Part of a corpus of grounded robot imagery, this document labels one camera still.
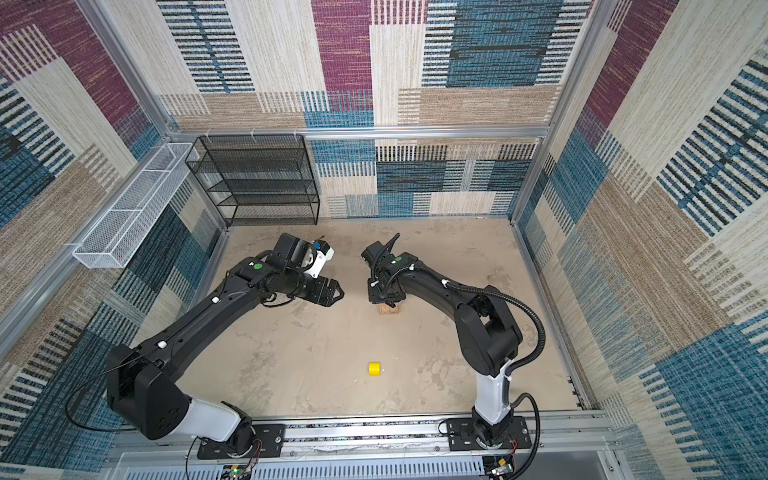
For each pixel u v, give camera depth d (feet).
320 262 2.36
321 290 2.30
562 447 2.45
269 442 2.41
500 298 1.49
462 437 2.39
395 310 3.04
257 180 3.63
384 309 3.01
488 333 1.59
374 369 2.73
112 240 2.33
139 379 1.32
